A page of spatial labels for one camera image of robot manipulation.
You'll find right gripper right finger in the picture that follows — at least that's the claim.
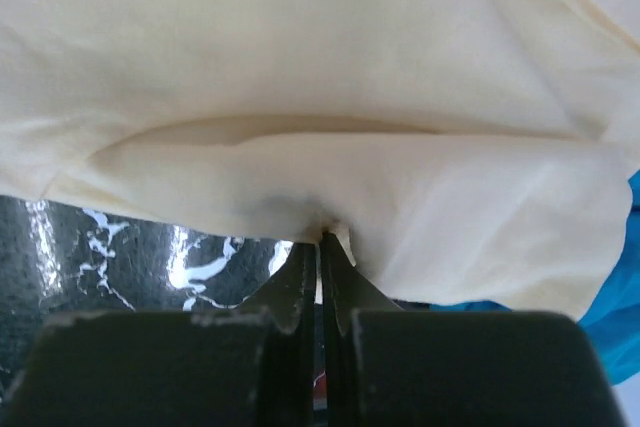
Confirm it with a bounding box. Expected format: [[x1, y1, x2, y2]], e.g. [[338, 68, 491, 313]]
[[319, 234, 625, 426]]

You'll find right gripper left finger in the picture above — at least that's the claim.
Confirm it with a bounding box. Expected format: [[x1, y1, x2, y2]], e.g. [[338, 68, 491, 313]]
[[3, 244, 316, 426]]

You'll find peach t shirt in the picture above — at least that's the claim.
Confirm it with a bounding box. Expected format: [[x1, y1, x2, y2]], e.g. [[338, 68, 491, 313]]
[[1, 0, 639, 319]]

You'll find blue folded t shirt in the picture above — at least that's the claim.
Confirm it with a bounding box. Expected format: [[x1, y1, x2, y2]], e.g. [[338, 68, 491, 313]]
[[429, 181, 640, 388]]

